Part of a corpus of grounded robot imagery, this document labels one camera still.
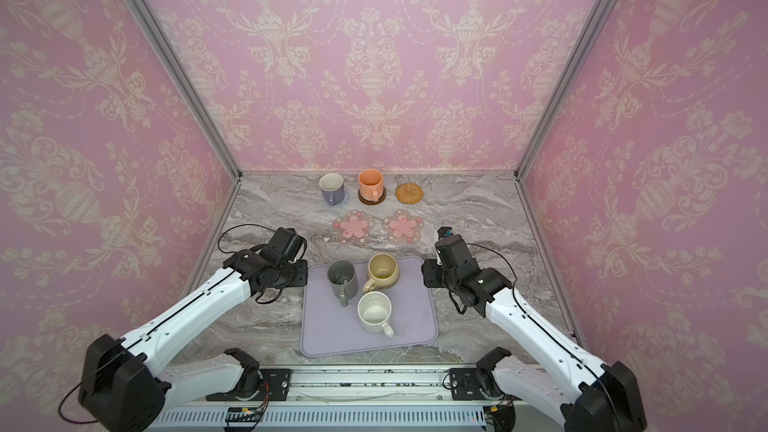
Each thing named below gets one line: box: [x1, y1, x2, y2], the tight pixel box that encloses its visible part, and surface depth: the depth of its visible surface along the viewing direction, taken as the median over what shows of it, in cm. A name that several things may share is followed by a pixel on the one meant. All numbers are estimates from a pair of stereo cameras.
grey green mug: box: [327, 259, 358, 307], surface depth 85 cm
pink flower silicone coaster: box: [381, 209, 423, 245], surface depth 108 cm
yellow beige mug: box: [362, 252, 400, 294], surface depth 87 cm
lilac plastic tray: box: [300, 256, 439, 358], surface depth 85 cm
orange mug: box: [358, 168, 384, 202], surface depth 108 cm
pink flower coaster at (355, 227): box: [333, 209, 375, 245], surface depth 108 cm
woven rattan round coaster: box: [395, 182, 424, 205], surface depth 119 cm
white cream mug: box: [357, 291, 394, 339], surface depth 81 cm
